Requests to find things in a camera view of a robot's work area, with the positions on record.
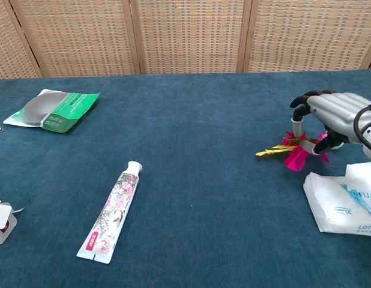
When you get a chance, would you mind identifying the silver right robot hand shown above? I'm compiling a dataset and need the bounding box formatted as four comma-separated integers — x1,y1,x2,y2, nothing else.
289,89,371,156

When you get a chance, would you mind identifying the colourful feather shuttlecock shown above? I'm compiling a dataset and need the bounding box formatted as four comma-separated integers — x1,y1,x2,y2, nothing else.
255,130,345,173

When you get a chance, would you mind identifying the white tissue pack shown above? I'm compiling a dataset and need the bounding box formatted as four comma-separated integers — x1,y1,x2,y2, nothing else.
303,161,371,238

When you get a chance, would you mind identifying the woven folding screen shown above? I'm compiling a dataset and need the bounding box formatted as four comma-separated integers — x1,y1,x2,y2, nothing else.
0,0,371,80

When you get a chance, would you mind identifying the floral printed toothpaste tube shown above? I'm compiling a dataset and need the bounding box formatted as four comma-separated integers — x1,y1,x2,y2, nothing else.
76,160,143,265

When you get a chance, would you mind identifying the green and silver pouch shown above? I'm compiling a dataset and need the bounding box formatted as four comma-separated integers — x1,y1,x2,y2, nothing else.
2,88,101,133

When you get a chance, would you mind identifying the black cable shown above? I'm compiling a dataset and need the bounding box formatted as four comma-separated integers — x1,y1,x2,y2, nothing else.
353,103,371,152

